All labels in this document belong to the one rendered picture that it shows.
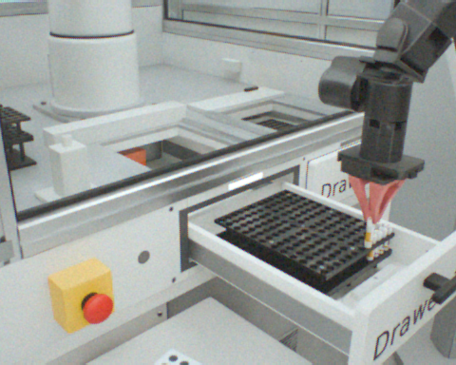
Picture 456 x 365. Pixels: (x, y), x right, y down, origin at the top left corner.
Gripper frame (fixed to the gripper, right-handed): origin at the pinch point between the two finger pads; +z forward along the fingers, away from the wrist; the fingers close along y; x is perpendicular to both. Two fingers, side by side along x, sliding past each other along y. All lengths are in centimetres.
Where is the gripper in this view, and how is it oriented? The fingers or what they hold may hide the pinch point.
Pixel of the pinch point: (372, 216)
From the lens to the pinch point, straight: 77.3
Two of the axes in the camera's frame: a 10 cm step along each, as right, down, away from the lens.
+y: 6.9, 2.8, -6.7
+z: -0.2, 9.3, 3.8
